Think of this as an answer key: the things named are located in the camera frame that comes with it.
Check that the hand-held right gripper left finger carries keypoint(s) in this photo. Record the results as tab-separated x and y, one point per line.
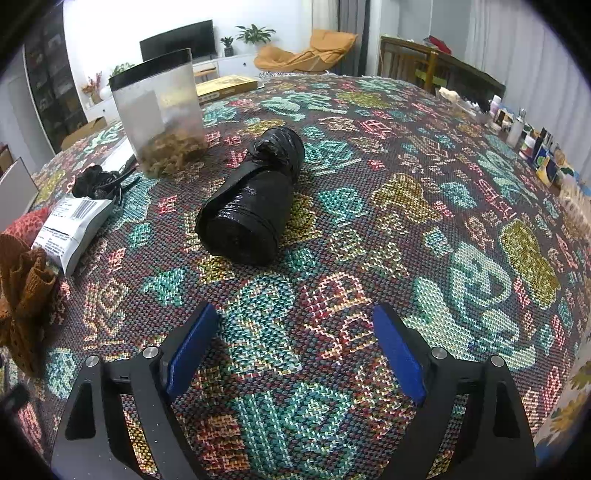
191	351

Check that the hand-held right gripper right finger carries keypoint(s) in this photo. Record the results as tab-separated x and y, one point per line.
399	356

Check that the black plastic bag roll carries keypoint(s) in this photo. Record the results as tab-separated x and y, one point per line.
244	207

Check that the grey snack packet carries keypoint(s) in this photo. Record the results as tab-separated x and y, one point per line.
69	230

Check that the brown knitted cloth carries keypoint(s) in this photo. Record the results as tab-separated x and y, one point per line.
23	295

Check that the clear long plastic packet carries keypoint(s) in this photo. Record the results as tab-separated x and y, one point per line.
117	157

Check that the red patterned cloth pouch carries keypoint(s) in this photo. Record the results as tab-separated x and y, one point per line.
25	224

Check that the white cardboard box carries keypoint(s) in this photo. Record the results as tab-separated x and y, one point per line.
16	189

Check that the patterned woven blanket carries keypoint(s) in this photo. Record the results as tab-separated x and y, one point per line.
369	207

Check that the beige biscuit packet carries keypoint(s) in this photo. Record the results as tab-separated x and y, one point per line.
575	198

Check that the clear jar black lid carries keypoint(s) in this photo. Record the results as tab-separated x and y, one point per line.
157	110

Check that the brown cardboard box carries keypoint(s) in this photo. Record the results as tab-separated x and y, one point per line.
85	129

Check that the row of cosmetic bottles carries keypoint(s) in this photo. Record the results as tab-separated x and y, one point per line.
517	127

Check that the metal bowl of small items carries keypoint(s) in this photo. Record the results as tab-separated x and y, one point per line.
468	106

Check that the yellow book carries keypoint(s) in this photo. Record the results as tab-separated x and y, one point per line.
226	85

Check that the white round vase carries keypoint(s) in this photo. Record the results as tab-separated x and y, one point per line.
106	92

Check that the small wooden coffee table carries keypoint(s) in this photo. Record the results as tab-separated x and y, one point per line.
205	73

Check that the dried flower bouquet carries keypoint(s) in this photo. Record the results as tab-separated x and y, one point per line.
92	87

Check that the wooden chair green seat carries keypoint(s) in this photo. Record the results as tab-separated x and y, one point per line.
427	74

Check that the bushy potted plant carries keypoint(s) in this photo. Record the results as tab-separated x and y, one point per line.
121	69

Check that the white low television cabinet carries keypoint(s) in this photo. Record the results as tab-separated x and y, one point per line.
240	62

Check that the dark wooden table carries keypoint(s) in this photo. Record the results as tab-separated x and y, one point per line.
461	69

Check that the dark display cabinet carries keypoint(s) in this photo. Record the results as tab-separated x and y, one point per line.
51	83

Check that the small dark-potted plant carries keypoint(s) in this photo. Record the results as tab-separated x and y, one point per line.
227	46

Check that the flat television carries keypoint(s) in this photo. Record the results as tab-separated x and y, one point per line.
184	39

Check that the red cloth bundle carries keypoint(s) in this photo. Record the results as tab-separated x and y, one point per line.
441	45

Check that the orange rocking chair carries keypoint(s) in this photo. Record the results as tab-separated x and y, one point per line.
323	46

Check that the broad-leaf potted plant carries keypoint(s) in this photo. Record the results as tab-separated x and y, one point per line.
254	33

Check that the grey curtain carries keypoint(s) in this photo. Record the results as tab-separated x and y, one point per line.
353	23

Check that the white sheer curtain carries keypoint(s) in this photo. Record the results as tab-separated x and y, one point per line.
531	46

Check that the white standing air conditioner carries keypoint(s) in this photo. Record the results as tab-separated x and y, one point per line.
325	14

